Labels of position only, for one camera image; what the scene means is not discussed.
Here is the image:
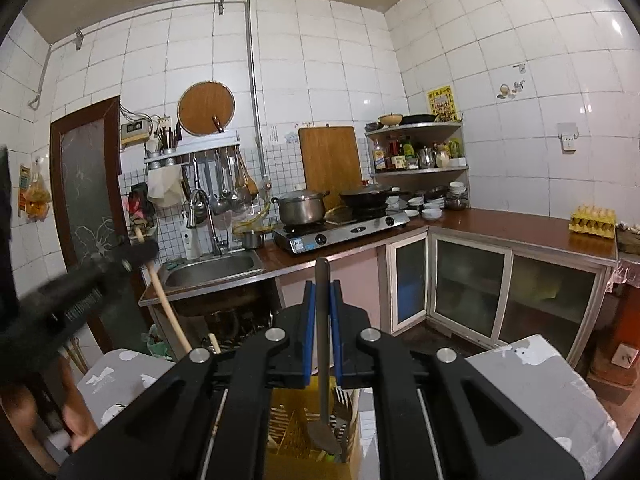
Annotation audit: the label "wall stickers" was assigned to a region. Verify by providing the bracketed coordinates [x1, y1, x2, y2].
[497, 62, 528, 100]

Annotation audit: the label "glass jar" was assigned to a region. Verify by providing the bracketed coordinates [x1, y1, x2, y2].
[446, 181, 470, 210]

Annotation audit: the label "brown kitchen countertop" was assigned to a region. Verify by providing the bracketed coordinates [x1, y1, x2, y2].
[139, 207, 620, 307]

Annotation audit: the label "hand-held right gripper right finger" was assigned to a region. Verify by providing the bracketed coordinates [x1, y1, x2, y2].
[330, 281, 586, 480]

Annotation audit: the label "orange-brown cabinet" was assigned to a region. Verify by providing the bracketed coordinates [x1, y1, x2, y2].
[590, 285, 640, 391]

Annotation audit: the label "yellow wall box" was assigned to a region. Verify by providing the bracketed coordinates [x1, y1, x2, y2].
[120, 121, 152, 148]

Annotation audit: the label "glass door kitchen cabinet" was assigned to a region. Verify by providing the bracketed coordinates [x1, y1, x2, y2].
[387, 230, 613, 366]

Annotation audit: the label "grey printed tablecloth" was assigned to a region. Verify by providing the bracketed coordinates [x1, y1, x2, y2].
[47, 332, 626, 480]

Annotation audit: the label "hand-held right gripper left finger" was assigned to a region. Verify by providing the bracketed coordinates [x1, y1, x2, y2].
[57, 281, 317, 480]

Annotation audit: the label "metal wall pipe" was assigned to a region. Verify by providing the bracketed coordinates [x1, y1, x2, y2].
[29, 0, 273, 196]

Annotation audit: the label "beige hanging cloth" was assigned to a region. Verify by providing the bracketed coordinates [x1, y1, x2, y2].
[147, 165, 183, 208]

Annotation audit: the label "pink frilled cloth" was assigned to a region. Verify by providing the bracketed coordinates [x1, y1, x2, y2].
[607, 260, 640, 291]

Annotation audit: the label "brown door with frosted glass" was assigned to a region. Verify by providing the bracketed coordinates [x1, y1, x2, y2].
[50, 96, 151, 356]

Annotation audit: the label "silver gas stove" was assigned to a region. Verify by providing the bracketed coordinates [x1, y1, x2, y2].
[272, 210, 411, 255]

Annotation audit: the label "yellow wall poster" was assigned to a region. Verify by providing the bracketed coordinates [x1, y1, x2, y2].
[426, 85, 457, 123]

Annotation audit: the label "yellow egg carton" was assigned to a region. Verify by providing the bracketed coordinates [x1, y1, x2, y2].
[570, 204, 617, 237]

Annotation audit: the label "metal ladle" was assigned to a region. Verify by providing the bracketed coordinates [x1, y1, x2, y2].
[206, 149, 232, 215]

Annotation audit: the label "green bag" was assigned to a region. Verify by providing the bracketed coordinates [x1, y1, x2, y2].
[147, 325, 173, 358]

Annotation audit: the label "black wok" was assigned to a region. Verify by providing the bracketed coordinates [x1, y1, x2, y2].
[339, 185, 401, 211]

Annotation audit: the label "corner wall shelf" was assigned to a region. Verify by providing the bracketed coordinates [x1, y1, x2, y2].
[364, 121, 471, 178]

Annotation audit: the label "metal fork with green handle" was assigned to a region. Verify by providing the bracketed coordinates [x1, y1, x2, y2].
[320, 392, 360, 462]

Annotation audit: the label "round wooden board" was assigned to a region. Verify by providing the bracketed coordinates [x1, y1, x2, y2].
[177, 81, 236, 137]

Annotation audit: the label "yellow hanging plastic bag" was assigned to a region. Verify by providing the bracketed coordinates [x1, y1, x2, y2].
[20, 160, 53, 221]

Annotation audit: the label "metal kitchen faucet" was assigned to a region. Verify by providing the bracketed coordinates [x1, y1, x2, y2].
[186, 189, 223, 257]

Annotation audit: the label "yellow hose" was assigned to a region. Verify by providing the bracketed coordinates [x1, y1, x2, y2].
[232, 199, 278, 236]

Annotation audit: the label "wooden spatula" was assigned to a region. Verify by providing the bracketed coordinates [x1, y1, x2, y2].
[235, 152, 260, 198]

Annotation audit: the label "stack of white bowls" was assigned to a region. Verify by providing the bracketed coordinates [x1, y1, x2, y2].
[387, 187, 446, 222]

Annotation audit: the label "white soap bottle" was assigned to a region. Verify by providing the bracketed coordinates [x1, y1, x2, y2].
[182, 227, 201, 261]

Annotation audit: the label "metal skimmer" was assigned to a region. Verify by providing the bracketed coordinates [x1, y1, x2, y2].
[226, 147, 251, 213]

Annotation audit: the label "large steel cooking pot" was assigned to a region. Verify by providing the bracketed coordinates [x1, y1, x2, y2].
[271, 190, 332, 226]

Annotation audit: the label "white wall socket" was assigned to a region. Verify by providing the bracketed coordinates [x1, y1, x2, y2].
[557, 122, 581, 153]

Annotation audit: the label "stainless steel sink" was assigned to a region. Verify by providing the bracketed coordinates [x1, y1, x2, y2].
[162, 250, 265, 290]

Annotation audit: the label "metal wall utensil rack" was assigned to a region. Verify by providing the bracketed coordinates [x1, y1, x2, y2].
[144, 130, 241, 171]

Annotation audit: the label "person's left hand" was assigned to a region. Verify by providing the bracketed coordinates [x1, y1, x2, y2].
[0, 355, 98, 476]

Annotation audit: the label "row of condiment bottles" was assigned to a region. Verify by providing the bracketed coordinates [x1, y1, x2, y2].
[372, 135, 468, 171]

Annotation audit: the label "pink cabinet front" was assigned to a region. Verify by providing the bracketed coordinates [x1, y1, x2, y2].
[275, 247, 391, 341]

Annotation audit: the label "yellow perforated utensil holder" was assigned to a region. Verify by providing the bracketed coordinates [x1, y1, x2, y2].
[265, 375, 373, 480]

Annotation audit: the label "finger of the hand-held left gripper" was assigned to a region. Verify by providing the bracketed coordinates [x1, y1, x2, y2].
[20, 239, 162, 312]
[0, 264, 152, 387]

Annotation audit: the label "rectangular wooden cutting board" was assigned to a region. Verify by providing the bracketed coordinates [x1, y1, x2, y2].
[298, 126, 365, 198]

